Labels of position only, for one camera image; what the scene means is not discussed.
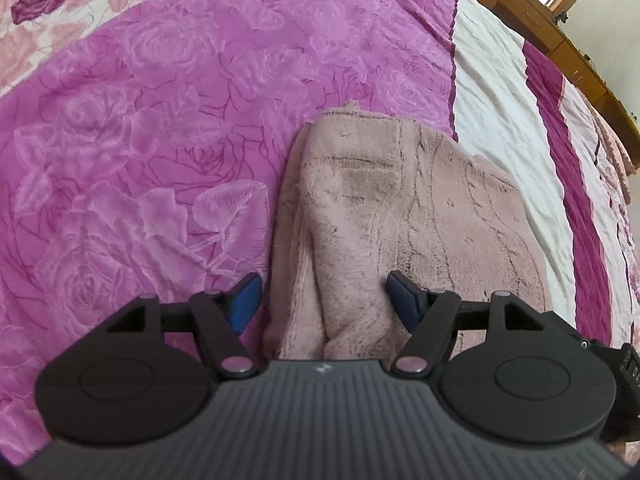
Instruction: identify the pink knitted pillow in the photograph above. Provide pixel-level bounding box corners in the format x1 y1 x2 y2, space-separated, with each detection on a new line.
597 116 636 205

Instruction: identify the purple striped floral bedspread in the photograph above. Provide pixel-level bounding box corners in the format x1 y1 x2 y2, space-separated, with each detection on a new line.
1 0 639 465

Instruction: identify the wooden cabinet along wall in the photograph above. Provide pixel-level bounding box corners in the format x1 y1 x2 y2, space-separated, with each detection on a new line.
478 0 639 167

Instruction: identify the pink knitted sweater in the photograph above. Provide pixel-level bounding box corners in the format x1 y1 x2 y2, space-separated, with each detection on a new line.
264 104 551 362

